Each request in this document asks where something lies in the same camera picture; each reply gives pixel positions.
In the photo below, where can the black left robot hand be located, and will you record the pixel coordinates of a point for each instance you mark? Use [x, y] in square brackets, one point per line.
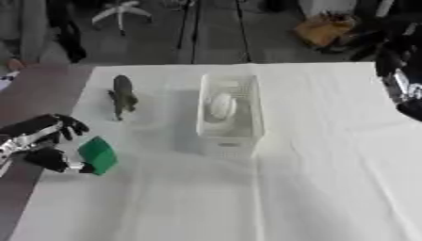
[46, 125]

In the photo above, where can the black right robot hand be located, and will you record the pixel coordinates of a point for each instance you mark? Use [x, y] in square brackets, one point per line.
[409, 109]

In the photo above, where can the green block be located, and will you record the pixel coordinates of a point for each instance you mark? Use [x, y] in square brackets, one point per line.
[99, 153]

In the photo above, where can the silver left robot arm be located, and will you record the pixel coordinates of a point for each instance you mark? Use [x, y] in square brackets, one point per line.
[3, 158]

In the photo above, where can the person's hand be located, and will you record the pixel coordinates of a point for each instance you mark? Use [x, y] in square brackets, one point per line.
[14, 64]

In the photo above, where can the dark grey toy shark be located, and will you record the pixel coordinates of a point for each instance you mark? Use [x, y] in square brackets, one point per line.
[123, 92]

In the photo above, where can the black hanging garment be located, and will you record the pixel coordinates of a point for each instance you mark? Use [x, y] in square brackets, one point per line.
[68, 34]

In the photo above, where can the person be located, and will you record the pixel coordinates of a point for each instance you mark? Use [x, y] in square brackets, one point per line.
[25, 28]

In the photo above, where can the brown bag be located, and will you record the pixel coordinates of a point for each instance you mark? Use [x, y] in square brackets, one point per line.
[324, 28]

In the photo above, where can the white office chair base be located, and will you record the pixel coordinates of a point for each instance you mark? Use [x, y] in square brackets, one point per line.
[121, 11]

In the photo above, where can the white plastic basket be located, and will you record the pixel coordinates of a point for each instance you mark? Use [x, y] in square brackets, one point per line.
[255, 125]

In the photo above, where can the black tripod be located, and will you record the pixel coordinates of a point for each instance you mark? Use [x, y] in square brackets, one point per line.
[193, 28]

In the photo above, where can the white round object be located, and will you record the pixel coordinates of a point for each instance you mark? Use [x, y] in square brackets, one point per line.
[222, 105]

